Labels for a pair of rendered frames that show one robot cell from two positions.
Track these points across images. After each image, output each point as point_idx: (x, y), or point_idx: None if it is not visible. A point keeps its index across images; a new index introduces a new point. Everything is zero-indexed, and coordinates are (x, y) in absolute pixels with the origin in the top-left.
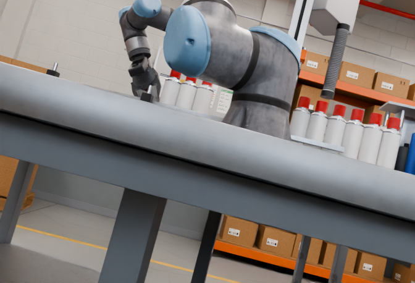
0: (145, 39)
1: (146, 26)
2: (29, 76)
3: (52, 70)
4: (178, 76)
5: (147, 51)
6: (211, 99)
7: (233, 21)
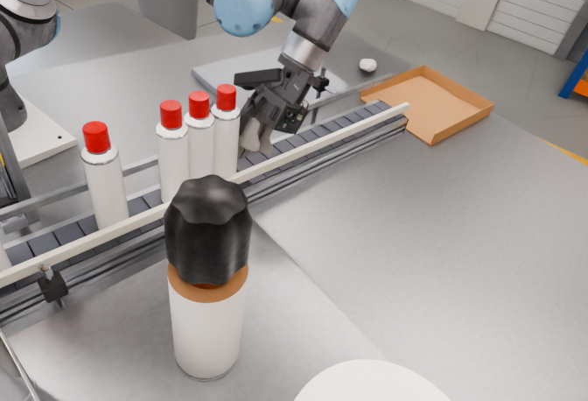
0: (289, 37)
1: (285, 12)
2: None
3: (318, 76)
4: (216, 102)
5: (278, 58)
6: (157, 144)
7: None
